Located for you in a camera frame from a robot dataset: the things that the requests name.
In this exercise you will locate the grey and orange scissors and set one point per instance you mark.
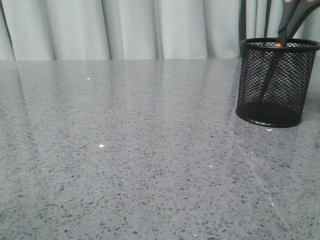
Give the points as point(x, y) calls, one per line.
point(293, 15)

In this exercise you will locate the black mesh bucket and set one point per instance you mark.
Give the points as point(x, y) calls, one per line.
point(274, 81)

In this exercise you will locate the grey curtain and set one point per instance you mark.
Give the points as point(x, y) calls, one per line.
point(46, 30)

